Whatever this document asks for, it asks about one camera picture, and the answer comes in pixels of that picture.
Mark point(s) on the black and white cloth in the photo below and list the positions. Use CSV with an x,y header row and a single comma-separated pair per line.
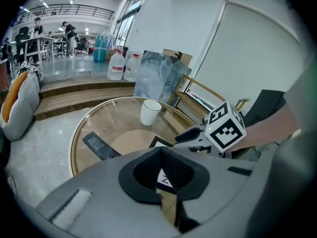
x,y
31,69

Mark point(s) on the person's right forearm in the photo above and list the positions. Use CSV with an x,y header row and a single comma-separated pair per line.
x,y
267,128

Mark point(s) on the grey marble pattern panel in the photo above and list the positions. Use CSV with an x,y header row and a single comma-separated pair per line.
x,y
158,76

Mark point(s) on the grey beanbag seat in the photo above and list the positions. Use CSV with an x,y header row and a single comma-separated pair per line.
x,y
21,115

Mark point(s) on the black office chair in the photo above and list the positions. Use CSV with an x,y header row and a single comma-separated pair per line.
x,y
21,37

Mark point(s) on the white cup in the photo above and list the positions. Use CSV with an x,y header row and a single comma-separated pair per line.
x,y
149,113

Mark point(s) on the wooden rack frame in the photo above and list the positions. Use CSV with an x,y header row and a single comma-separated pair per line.
x,y
198,97

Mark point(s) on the stack of blue packages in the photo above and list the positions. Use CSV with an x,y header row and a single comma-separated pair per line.
x,y
102,48

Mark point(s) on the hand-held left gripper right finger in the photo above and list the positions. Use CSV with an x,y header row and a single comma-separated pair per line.
x,y
218,182

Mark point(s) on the clear water jug red cap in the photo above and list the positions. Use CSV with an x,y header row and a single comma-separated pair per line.
x,y
132,68
116,66

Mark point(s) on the black balcony railing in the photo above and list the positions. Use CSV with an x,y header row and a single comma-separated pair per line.
x,y
74,10

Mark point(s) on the black fabric chair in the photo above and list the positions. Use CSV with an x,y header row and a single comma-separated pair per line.
x,y
265,105

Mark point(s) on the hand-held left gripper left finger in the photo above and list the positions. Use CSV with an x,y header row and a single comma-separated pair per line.
x,y
99,195

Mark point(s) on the brown cardboard box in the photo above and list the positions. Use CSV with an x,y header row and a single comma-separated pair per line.
x,y
184,57

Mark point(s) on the black remote control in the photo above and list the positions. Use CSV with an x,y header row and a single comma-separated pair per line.
x,y
99,144

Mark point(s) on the wooden steps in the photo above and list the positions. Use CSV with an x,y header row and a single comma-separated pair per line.
x,y
81,93

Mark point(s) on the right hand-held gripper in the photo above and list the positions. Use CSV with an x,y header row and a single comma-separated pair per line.
x,y
224,130

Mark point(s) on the orange cushion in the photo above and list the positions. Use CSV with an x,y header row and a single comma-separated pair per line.
x,y
13,93

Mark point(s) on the person's grey shirt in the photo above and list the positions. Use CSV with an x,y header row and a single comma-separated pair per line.
x,y
292,172

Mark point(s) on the round glass table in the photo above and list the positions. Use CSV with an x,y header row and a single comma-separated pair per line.
x,y
119,118

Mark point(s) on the small cardboard box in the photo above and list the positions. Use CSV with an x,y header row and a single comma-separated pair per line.
x,y
109,54

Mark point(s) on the white table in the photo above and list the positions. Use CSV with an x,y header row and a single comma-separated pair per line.
x,y
37,40

